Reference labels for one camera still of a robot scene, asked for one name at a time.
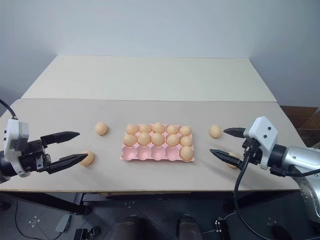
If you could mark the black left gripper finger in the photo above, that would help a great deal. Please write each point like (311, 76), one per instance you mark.
(62, 136)
(67, 161)

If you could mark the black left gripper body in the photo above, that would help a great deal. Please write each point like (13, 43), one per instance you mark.
(33, 156)

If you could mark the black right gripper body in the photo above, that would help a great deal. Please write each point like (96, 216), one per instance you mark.
(252, 155)

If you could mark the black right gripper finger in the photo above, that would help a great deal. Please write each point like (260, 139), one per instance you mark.
(236, 131)
(227, 157)

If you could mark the pink egg tray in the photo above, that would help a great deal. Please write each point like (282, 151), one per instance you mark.
(145, 154)

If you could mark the tan egg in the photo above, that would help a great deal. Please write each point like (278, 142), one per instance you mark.
(144, 139)
(130, 140)
(157, 139)
(145, 128)
(186, 153)
(88, 159)
(132, 129)
(159, 127)
(215, 131)
(172, 129)
(235, 156)
(185, 130)
(172, 140)
(186, 141)
(101, 128)

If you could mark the grey floor pedal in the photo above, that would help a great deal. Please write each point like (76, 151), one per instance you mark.
(63, 223)

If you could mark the black floor device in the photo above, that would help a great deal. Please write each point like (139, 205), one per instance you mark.
(221, 228)

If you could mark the black floor clamp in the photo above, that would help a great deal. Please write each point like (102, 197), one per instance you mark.
(86, 233)

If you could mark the dark rounded shape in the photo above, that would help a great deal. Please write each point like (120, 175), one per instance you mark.
(132, 228)
(188, 227)

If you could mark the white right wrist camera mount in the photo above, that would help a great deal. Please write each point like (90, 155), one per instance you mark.
(263, 136)

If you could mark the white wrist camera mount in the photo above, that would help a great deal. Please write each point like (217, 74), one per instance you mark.
(263, 136)
(15, 132)

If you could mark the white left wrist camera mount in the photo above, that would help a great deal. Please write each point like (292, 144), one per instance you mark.
(15, 132)

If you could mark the black table frame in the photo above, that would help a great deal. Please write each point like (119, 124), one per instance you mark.
(50, 202)

